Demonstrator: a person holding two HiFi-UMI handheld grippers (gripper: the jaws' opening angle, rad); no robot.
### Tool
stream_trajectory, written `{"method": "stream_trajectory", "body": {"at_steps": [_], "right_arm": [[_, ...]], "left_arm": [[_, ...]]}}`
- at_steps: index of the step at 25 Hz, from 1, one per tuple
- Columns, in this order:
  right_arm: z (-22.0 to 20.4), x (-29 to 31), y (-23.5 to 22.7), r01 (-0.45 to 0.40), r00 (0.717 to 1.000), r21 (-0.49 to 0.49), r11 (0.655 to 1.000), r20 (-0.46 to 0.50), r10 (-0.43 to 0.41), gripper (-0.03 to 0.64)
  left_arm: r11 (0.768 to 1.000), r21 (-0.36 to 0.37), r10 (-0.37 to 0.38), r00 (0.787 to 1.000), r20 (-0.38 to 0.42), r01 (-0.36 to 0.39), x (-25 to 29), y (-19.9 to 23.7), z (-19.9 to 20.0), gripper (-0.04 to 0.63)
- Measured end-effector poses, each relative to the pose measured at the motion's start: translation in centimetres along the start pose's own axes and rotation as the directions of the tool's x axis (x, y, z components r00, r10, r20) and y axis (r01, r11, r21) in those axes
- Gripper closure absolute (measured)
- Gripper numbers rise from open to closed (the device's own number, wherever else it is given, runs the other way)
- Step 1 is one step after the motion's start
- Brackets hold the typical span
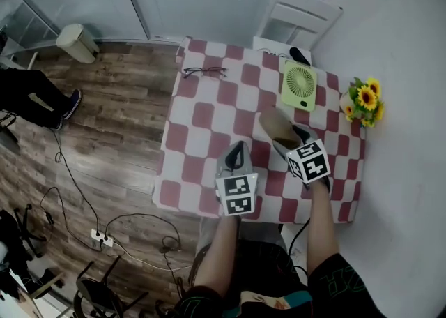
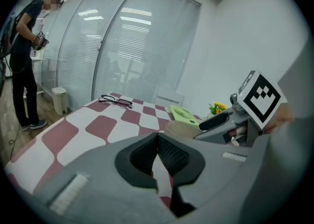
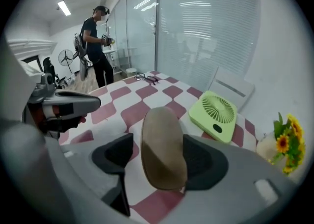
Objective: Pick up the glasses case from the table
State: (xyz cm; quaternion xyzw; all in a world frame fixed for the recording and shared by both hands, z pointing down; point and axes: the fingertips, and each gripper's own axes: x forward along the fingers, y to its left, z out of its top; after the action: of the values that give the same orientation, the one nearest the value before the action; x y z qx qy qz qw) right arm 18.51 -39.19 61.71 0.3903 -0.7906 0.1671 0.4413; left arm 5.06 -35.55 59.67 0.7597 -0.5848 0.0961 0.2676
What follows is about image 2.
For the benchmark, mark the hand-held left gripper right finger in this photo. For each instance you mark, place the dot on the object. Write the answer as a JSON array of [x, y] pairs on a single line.
[[216, 169]]

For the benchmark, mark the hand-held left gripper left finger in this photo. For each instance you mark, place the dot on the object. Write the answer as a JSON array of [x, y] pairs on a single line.
[[98, 188]]

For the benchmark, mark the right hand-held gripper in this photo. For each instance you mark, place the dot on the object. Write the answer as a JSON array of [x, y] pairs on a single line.
[[260, 97]]

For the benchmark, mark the beige round bowl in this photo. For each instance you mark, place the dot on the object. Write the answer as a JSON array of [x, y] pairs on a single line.
[[181, 129]]

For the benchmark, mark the person's right forearm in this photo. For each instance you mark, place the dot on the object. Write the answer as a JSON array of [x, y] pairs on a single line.
[[284, 117]]

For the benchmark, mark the sunflowers in vase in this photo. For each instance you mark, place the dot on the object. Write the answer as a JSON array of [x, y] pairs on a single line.
[[217, 108]]

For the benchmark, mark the green desk fan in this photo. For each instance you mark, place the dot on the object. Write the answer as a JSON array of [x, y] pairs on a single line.
[[184, 115]]

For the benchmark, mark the red white checkered tablecloth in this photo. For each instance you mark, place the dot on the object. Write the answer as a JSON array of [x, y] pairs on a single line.
[[110, 124]]

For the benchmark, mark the black eyeglasses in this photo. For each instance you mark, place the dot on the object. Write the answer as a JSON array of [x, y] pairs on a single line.
[[115, 100]]

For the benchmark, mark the white trash bin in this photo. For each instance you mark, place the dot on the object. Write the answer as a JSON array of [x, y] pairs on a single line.
[[59, 99]]

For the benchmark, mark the glass partition with blinds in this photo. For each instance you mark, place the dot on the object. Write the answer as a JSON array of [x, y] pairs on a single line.
[[122, 46]]

